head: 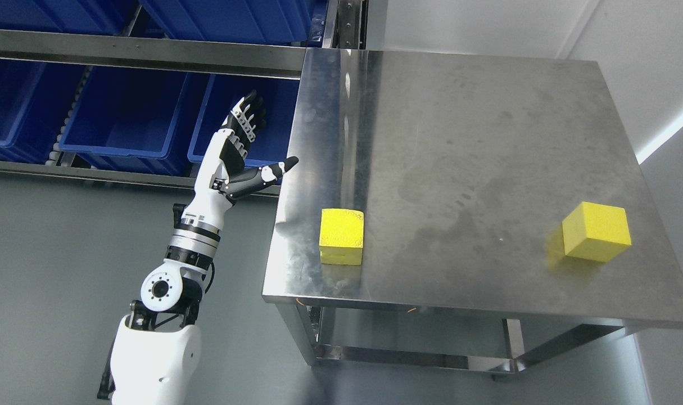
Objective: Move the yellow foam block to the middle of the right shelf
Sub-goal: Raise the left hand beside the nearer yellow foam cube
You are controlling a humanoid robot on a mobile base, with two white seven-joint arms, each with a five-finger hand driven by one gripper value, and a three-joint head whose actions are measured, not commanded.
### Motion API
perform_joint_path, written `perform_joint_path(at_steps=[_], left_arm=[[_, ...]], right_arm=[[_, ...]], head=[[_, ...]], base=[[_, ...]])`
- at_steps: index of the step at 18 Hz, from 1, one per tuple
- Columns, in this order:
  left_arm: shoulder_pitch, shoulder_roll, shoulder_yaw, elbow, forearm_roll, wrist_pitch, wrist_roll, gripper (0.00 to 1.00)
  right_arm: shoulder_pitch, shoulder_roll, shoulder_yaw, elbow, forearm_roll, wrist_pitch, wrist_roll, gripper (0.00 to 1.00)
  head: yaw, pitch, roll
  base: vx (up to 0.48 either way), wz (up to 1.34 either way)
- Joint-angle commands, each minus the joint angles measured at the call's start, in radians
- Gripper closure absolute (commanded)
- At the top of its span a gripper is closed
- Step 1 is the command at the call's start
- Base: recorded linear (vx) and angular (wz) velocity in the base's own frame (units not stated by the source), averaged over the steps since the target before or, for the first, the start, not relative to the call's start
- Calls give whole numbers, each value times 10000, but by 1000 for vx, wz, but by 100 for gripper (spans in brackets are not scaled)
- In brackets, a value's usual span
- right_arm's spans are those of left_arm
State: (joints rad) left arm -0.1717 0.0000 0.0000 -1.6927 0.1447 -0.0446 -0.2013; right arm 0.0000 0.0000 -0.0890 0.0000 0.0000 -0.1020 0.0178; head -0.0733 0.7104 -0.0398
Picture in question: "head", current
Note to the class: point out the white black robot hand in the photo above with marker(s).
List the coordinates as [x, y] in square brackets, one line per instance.
[223, 178]

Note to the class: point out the yellow foam block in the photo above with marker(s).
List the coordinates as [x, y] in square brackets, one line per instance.
[341, 240]
[596, 232]

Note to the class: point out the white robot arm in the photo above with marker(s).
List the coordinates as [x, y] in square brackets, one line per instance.
[157, 346]

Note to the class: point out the blue bin middle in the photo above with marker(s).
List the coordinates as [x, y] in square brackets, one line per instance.
[135, 120]

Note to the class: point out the metal shelf rack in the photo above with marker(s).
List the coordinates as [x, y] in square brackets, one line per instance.
[131, 51]

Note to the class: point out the blue bin under hand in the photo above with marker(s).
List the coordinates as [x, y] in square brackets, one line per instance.
[279, 98]

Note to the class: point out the blue bin upper right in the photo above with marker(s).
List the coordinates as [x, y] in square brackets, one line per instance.
[250, 22]

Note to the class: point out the stainless steel table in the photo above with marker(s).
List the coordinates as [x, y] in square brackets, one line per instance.
[464, 167]

